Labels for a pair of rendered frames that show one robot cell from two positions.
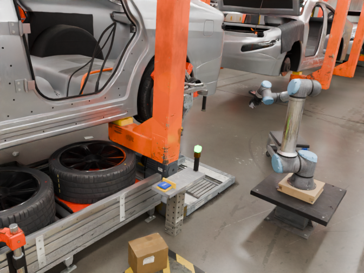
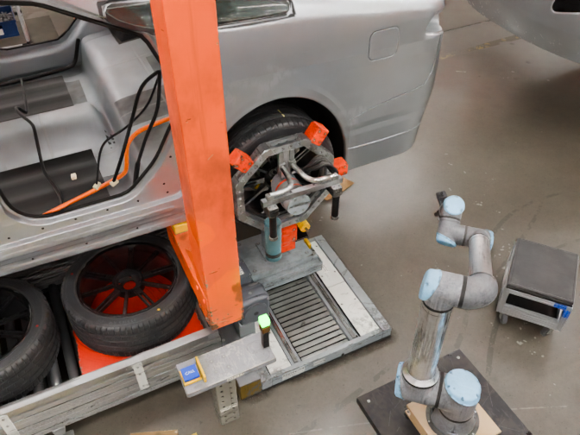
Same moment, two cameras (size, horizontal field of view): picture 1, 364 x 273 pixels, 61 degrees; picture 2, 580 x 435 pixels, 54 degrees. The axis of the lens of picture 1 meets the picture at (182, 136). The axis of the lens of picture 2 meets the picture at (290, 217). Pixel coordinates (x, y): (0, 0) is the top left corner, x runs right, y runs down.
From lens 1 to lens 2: 167 cm
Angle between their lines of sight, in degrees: 30
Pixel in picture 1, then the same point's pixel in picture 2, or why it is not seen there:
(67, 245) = (52, 419)
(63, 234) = (40, 410)
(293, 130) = (422, 351)
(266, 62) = not seen: outside the picture
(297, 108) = (428, 323)
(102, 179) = (115, 333)
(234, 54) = (538, 13)
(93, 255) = (102, 423)
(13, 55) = not seen: outside the picture
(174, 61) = (201, 204)
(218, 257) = not seen: outside the picture
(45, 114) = (30, 239)
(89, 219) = (80, 393)
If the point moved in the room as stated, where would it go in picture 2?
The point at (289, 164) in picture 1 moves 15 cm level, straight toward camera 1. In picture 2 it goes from (414, 394) to (391, 418)
